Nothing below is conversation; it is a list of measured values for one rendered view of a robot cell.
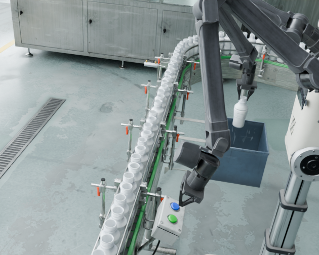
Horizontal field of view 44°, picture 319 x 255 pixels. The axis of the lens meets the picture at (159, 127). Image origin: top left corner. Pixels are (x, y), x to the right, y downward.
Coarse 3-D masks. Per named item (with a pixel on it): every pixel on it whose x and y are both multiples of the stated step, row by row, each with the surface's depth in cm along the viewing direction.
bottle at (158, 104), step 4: (156, 100) 189; (160, 100) 189; (156, 104) 187; (160, 104) 187; (152, 108) 190; (156, 108) 188; (160, 108) 188; (160, 112) 188; (160, 116) 189; (160, 120) 190; (160, 128) 193; (160, 132) 195
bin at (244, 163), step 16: (240, 128) 226; (256, 128) 224; (240, 144) 231; (256, 144) 230; (224, 160) 202; (240, 160) 201; (256, 160) 199; (224, 176) 207; (240, 176) 206; (256, 176) 204
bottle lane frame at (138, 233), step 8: (176, 104) 235; (176, 112) 246; (168, 120) 206; (168, 128) 202; (160, 144) 188; (160, 152) 181; (160, 160) 184; (160, 168) 191; (152, 176) 165; (152, 184) 166; (152, 192) 171; (152, 200) 176; (144, 208) 149; (136, 216) 146; (136, 224) 141; (136, 232) 138; (136, 240) 139; (128, 248) 132; (136, 248) 142
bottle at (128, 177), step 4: (128, 172) 139; (124, 176) 137; (128, 176) 140; (132, 176) 139; (124, 180) 138; (128, 180) 137; (132, 180) 138; (120, 184) 140; (132, 184) 138; (136, 184) 141; (120, 188) 140; (136, 188) 140; (120, 192) 140; (136, 192) 141
